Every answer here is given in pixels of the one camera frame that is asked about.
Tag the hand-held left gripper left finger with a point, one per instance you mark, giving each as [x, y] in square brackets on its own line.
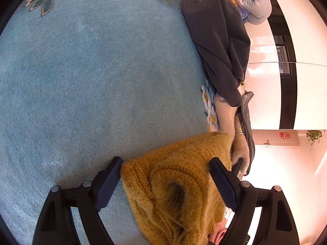
[108, 183]

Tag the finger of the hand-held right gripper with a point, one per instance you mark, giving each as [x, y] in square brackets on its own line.
[237, 167]

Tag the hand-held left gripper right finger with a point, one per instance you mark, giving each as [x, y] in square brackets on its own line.
[224, 183]

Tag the mustard yellow knit sweater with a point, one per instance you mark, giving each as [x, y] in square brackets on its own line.
[166, 183]

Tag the beige room door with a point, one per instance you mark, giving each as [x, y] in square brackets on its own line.
[273, 142]

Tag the grey-blue fleece garment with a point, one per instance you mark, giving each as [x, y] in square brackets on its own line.
[246, 122]

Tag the cream fuzzy sweater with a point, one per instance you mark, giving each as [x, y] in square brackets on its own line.
[224, 112]

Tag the red door decoration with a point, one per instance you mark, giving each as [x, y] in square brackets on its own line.
[285, 135]

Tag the white glossy wardrobe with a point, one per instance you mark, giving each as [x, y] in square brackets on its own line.
[268, 94]

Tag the green hanging plant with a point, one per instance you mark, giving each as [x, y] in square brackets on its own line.
[314, 135]

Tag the dark grey fleece jacket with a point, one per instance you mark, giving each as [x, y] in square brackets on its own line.
[217, 43]

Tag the light blue folded quilt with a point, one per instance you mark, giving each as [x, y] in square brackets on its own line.
[258, 7]

